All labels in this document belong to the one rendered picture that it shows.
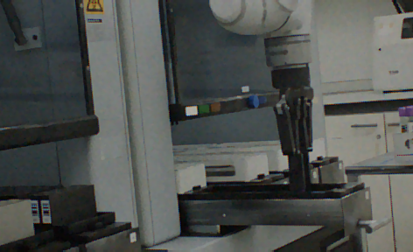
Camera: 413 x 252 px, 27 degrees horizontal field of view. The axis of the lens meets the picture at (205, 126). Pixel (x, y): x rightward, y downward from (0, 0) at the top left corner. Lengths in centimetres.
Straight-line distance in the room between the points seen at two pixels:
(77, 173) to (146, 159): 16
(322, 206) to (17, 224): 55
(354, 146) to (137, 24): 257
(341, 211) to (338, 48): 326
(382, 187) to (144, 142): 255
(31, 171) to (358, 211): 60
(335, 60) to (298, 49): 313
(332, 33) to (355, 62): 21
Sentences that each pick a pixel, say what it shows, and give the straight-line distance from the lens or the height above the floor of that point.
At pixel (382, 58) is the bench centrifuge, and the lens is 398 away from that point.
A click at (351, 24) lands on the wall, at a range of 471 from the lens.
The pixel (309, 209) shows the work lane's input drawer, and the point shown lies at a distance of 155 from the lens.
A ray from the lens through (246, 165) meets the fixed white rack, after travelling 179.
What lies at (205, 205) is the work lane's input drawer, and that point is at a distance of 165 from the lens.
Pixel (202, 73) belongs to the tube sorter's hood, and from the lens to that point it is 174.
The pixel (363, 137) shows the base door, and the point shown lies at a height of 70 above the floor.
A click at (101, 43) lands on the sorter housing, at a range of 150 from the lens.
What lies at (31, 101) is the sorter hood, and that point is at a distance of 134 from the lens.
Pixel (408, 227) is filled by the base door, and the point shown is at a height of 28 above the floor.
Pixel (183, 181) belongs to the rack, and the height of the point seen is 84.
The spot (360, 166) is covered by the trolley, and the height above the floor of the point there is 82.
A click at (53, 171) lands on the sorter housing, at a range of 152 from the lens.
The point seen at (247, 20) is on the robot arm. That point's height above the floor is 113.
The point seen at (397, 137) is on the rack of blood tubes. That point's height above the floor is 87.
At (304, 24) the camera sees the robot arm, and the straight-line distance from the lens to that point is 163.
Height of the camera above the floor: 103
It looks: 3 degrees down
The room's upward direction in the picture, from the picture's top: 6 degrees counter-clockwise
